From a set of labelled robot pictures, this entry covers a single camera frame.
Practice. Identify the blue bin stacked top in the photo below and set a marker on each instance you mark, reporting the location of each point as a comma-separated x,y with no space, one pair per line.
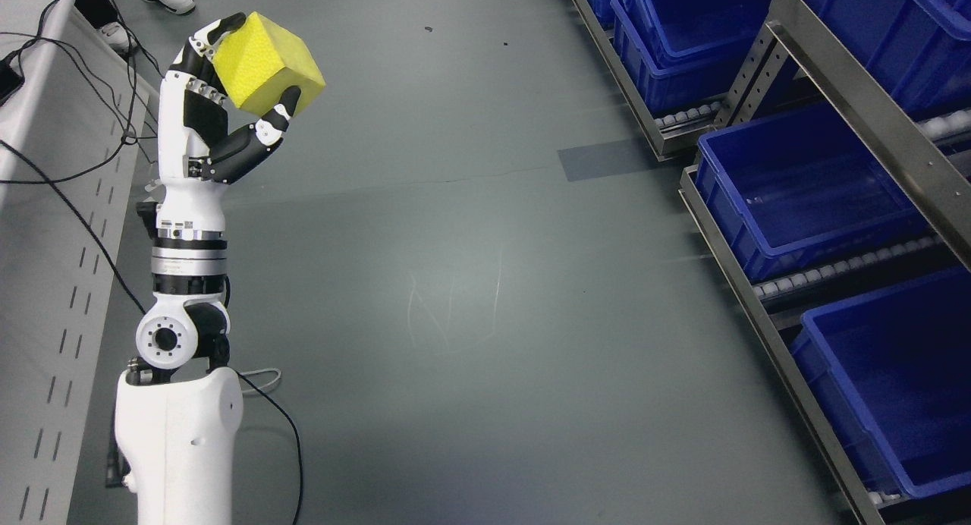
681,52

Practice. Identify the blue bin right upper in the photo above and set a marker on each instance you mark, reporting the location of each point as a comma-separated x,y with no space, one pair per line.
918,50

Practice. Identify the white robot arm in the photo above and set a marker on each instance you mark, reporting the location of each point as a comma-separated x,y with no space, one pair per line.
178,404

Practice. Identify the grey perforated workbench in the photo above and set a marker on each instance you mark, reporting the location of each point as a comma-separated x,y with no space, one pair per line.
72,134

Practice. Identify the blue bin right lower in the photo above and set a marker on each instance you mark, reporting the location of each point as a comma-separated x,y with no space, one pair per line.
890,371

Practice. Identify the metal shelf rack right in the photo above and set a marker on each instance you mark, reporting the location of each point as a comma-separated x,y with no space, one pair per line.
795,62

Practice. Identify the yellow foam block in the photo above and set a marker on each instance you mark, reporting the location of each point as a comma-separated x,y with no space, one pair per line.
258,62

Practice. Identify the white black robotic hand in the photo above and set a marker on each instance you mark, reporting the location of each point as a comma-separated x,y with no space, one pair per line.
198,159

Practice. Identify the blue bin right middle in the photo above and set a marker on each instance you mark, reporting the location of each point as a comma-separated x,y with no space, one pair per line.
798,189

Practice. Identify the white shoe lower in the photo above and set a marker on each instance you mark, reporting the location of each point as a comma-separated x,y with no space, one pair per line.
118,39

